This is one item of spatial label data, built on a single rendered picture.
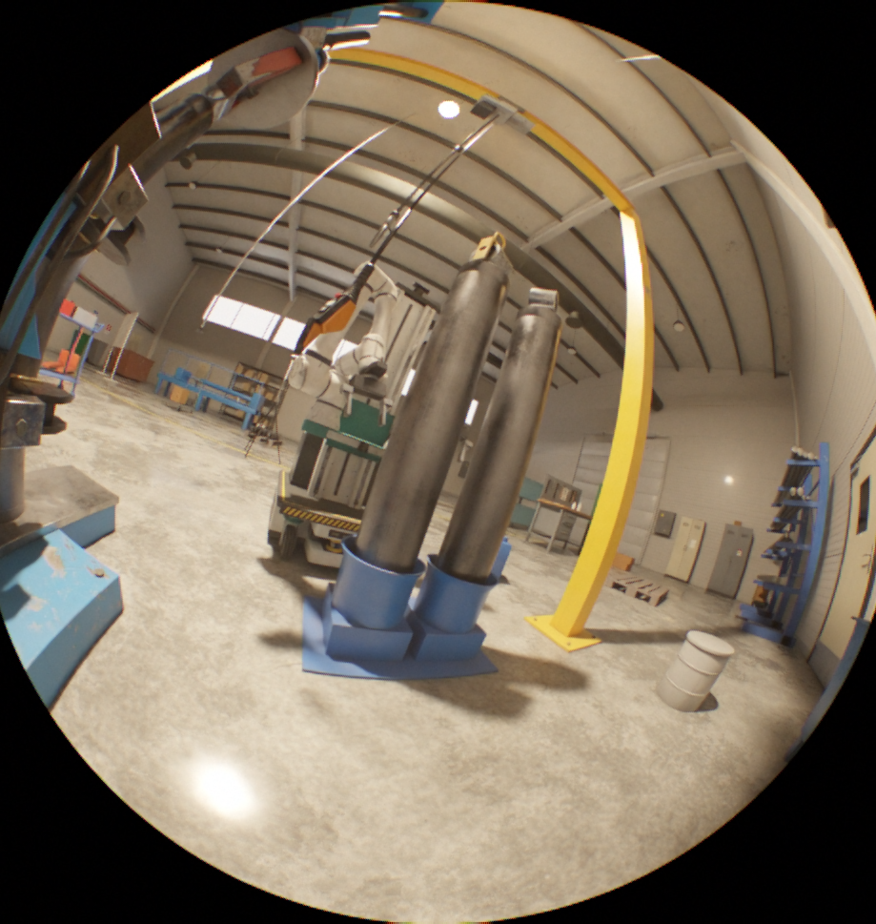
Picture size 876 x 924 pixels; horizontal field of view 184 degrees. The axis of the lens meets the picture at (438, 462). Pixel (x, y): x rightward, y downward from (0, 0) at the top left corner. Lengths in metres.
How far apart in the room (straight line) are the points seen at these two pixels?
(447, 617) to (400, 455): 0.59
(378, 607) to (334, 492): 0.98
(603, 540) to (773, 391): 10.02
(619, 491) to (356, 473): 1.56
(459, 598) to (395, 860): 0.83
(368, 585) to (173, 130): 1.57
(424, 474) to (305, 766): 0.82
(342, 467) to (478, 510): 0.98
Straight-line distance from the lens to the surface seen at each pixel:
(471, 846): 0.75
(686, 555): 9.16
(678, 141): 6.72
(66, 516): 1.17
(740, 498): 9.81
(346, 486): 1.70
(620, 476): 1.71
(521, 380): 1.02
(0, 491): 1.10
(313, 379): 1.33
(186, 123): 1.22
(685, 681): 1.57
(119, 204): 0.78
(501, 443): 0.95
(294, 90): 1.47
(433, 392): 0.81
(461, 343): 0.87
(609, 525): 1.67
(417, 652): 1.05
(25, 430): 0.76
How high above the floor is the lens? 0.67
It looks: 3 degrees up
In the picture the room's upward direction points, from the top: 19 degrees clockwise
